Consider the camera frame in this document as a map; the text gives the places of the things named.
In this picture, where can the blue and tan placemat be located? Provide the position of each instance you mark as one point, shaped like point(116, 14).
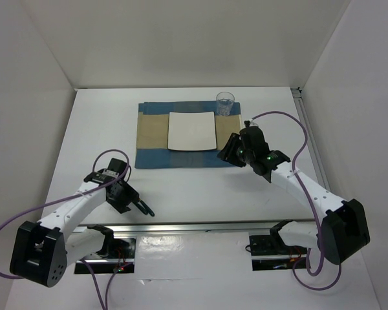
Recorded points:
point(152, 133)

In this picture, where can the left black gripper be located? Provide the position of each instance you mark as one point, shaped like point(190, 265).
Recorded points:
point(130, 193)

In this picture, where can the clear drinking glass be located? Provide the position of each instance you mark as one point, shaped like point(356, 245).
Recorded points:
point(225, 101)

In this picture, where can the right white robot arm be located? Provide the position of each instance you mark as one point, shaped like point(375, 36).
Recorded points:
point(342, 227)

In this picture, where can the gold knife green handle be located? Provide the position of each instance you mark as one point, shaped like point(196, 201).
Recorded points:
point(146, 208)

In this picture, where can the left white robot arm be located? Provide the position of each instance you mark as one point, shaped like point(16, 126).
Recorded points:
point(44, 249)

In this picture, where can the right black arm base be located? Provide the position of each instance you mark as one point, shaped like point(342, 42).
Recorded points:
point(269, 252)

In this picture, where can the white square plate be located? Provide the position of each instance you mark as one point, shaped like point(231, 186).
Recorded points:
point(190, 132)

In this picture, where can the gold fork green handle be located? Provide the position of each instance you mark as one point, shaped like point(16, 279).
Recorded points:
point(138, 206)

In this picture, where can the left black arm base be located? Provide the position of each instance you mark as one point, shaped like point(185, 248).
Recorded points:
point(116, 255)

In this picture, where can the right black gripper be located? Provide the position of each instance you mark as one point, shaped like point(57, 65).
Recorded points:
point(227, 154)

